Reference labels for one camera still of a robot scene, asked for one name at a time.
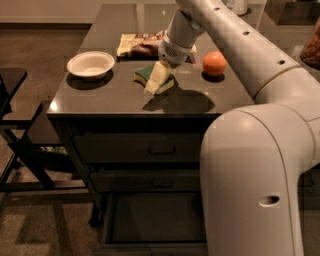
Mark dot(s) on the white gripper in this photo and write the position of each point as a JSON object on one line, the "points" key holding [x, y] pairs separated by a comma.
{"points": [[174, 53]]}

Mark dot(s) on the green and yellow sponge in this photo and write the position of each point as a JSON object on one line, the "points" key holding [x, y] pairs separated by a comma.
{"points": [[143, 75]]}

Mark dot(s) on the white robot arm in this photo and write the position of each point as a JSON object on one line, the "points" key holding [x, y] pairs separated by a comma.
{"points": [[270, 76]]}

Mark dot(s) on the dark top left drawer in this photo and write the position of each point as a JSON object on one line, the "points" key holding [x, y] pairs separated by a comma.
{"points": [[138, 147]]}

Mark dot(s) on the dark middle left drawer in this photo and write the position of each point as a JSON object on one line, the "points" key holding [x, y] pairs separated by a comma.
{"points": [[146, 180]]}

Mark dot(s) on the open dark bottom drawer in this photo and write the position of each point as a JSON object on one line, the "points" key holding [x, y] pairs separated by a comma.
{"points": [[153, 224]]}

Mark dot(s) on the dark middle right drawer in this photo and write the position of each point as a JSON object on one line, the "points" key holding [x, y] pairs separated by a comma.
{"points": [[309, 182]]}

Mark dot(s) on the brown chip bag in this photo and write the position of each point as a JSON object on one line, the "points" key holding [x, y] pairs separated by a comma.
{"points": [[140, 45]]}

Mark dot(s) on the orange fruit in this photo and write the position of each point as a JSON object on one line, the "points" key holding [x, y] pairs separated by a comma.
{"points": [[214, 64]]}

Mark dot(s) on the white paper bowl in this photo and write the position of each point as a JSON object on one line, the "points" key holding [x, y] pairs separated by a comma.
{"points": [[92, 65]]}

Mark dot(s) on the jar of nuts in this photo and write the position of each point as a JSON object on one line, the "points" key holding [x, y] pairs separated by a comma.
{"points": [[310, 53]]}

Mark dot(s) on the black chair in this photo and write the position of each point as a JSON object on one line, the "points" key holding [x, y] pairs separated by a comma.
{"points": [[34, 143]]}

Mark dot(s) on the dark drawer cabinet frame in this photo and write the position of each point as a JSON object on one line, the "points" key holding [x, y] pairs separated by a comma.
{"points": [[76, 160]]}

